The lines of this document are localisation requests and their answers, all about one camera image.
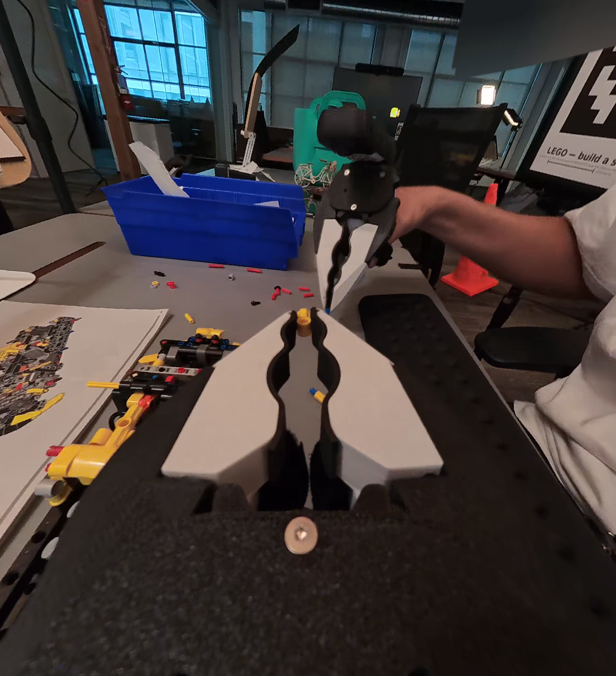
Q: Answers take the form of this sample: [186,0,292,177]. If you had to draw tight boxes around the black foam mat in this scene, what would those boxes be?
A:
[358,293,616,676]

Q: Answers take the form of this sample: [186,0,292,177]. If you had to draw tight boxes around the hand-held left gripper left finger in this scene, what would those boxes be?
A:
[160,309,298,494]

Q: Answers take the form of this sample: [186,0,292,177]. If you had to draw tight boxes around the white paper strip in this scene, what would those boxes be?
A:
[128,140,190,199]

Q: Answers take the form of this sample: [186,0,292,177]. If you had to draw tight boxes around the person's right forearm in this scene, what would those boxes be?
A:
[429,186,602,301]

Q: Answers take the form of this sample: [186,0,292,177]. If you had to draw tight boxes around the lego car chassis model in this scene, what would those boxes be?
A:
[0,327,242,658]

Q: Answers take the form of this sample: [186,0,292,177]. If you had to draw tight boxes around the white wire bicycle model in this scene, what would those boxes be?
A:
[293,158,338,187]

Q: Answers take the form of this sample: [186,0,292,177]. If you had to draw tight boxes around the black white marker sign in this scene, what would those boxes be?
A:
[516,41,616,191]

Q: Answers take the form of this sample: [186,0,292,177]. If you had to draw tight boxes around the paned window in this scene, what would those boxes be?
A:
[73,0,209,106]

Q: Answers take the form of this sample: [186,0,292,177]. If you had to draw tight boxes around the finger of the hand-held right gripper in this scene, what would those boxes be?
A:
[316,217,347,313]
[328,222,381,319]

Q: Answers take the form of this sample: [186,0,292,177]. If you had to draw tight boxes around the wooden support post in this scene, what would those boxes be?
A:
[78,0,143,181]

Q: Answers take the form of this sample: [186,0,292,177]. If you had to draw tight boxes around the green felt tote bag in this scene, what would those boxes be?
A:
[293,91,368,187]

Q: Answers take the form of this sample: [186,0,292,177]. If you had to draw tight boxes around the stacked blue plastic bins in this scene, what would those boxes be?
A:
[101,173,307,271]

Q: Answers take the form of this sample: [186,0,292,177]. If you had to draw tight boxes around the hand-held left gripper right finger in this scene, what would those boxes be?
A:
[309,308,444,493]

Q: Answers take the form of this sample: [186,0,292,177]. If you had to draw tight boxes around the person's right hand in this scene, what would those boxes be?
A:
[392,186,439,240]

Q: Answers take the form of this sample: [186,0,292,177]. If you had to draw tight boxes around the black display screen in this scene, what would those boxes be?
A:
[331,63,425,139]

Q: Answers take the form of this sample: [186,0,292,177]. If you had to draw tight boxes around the black mesh office chair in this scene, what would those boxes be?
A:
[398,103,509,288]

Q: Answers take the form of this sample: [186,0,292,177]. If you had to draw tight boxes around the brown wooden strip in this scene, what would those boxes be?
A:
[32,241,107,279]

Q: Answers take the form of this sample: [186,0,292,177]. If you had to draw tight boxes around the scattered red lego pins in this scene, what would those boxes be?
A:
[166,262,314,302]

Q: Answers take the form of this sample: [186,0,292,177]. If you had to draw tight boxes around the open lego instruction booklet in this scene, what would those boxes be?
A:
[0,300,170,584]

